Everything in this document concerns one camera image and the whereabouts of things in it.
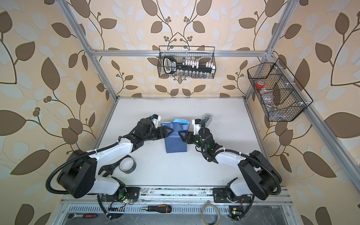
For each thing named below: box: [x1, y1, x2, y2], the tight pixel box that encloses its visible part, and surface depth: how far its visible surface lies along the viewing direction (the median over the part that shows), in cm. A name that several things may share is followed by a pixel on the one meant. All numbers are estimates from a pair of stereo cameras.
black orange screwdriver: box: [141, 204, 173, 214], surface depth 70 cm
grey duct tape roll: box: [119, 157, 137, 174], surface depth 85 cm
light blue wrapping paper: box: [160, 118, 191, 154], surface depth 84 cm
